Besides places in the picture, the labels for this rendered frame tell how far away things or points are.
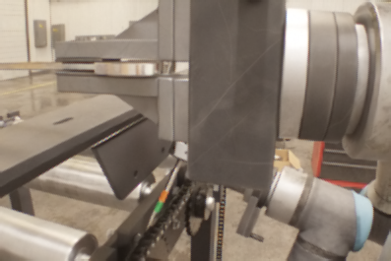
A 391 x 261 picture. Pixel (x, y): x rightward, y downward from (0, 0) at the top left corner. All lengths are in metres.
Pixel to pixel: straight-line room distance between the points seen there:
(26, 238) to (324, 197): 0.52
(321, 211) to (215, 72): 0.36
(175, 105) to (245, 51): 0.05
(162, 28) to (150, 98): 0.05
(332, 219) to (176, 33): 0.39
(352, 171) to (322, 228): 2.14
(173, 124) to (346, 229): 0.37
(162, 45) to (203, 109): 0.04
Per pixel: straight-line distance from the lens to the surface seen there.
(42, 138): 0.29
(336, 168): 2.60
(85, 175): 0.86
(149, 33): 0.20
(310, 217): 0.50
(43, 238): 0.61
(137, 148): 0.56
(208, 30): 0.17
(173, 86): 0.18
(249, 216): 0.50
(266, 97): 0.16
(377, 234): 0.89
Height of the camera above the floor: 1.25
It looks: 17 degrees down
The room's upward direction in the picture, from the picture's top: 1 degrees clockwise
